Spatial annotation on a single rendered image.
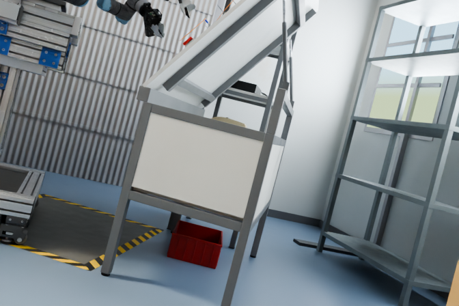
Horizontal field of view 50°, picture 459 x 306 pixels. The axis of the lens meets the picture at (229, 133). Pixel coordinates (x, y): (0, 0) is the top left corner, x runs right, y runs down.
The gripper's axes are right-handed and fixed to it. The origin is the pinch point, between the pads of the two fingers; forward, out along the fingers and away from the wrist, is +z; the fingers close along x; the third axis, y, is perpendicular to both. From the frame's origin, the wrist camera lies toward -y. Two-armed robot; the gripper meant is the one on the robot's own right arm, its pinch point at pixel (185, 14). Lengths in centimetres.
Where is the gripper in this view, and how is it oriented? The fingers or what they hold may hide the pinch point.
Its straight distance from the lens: 258.6
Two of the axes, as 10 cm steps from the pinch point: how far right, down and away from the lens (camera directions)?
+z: 2.5, 9.7, -0.5
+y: 9.5, -2.5, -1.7
